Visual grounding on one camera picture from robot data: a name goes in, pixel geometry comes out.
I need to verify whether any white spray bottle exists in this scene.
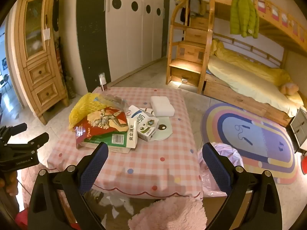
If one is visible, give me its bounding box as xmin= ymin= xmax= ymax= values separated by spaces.
xmin=98 ymin=72 xmax=107 ymax=92

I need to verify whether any rainbow oval rug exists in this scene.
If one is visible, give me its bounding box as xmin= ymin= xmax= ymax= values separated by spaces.
xmin=200 ymin=103 xmax=299 ymax=185

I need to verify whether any white wardrobe with round holes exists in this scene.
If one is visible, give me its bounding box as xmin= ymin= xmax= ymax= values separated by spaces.
xmin=106 ymin=0 xmax=168 ymax=82

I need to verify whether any green cardboard box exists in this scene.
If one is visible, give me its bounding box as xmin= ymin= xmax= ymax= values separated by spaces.
xmin=80 ymin=131 xmax=131 ymax=154

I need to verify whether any pink fluffy cushion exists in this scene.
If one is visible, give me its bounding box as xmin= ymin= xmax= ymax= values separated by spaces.
xmin=128 ymin=196 xmax=208 ymax=230

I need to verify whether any yellow mesh bag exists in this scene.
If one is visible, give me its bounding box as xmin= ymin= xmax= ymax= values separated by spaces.
xmin=69 ymin=93 xmax=108 ymax=130

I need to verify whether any white medicine box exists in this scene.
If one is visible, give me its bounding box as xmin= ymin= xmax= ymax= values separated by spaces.
xmin=123 ymin=105 xmax=139 ymax=149

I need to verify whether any black hanging item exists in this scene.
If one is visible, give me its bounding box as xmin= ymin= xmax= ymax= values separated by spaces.
xmin=52 ymin=0 xmax=60 ymax=31

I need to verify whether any person's left hand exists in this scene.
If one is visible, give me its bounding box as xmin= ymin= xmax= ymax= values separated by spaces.
xmin=0 ymin=171 xmax=17 ymax=197

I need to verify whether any tan plush toy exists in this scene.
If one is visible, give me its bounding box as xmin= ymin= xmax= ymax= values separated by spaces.
xmin=279 ymin=82 xmax=299 ymax=95

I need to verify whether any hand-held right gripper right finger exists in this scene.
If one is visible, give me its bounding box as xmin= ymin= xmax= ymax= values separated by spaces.
xmin=202 ymin=142 xmax=283 ymax=230

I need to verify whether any bin with pink bag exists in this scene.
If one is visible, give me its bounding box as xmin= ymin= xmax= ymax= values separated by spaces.
xmin=197 ymin=142 xmax=245 ymax=197

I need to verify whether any white milk carton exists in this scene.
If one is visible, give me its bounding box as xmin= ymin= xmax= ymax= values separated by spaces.
xmin=130 ymin=105 xmax=160 ymax=142

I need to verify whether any red snack bag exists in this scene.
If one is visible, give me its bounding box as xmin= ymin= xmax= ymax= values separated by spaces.
xmin=73 ymin=107 xmax=129 ymax=149

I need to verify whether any green puffer jacket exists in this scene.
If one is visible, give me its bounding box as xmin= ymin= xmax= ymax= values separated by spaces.
xmin=230 ymin=0 xmax=260 ymax=39

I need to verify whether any pale yellow mattress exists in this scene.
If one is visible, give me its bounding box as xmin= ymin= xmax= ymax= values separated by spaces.
xmin=207 ymin=55 xmax=305 ymax=118

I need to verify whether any white foam block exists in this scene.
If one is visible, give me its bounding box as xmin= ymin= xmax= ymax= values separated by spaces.
xmin=150 ymin=96 xmax=175 ymax=117

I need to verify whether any clear plastic bag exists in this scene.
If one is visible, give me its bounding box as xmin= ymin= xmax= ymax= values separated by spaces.
xmin=95 ymin=94 xmax=130 ymax=112

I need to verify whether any yellow blanket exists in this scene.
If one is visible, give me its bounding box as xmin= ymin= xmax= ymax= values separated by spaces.
xmin=210 ymin=38 xmax=293 ymax=87

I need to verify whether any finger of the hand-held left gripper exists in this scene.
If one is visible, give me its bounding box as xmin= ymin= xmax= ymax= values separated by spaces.
xmin=0 ymin=123 xmax=27 ymax=137
xmin=7 ymin=132 xmax=50 ymax=152

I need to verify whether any black wardrobe panel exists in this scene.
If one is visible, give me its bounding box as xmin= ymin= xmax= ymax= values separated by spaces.
xmin=76 ymin=0 xmax=111 ymax=93

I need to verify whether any wooden staircase with drawers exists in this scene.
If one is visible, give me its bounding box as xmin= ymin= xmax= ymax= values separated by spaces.
xmin=167 ymin=0 xmax=214 ymax=94

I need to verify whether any wooden glass-door cabinet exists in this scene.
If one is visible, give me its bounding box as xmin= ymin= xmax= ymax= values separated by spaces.
xmin=13 ymin=0 xmax=70 ymax=125

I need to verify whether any red plastic object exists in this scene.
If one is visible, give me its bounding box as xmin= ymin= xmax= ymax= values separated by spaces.
xmin=299 ymin=153 xmax=307 ymax=175

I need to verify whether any green round face cloth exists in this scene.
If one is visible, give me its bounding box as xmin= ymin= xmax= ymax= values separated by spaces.
xmin=152 ymin=116 xmax=172 ymax=140

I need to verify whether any wooden bunk bed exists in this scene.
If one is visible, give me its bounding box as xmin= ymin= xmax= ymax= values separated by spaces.
xmin=204 ymin=0 xmax=307 ymax=127

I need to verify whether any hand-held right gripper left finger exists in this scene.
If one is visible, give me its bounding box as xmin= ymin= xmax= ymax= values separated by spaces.
xmin=28 ymin=142 xmax=109 ymax=230

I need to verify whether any small grey cabinet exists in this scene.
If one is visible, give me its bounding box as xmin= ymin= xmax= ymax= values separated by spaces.
xmin=289 ymin=108 xmax=307 ymax=149

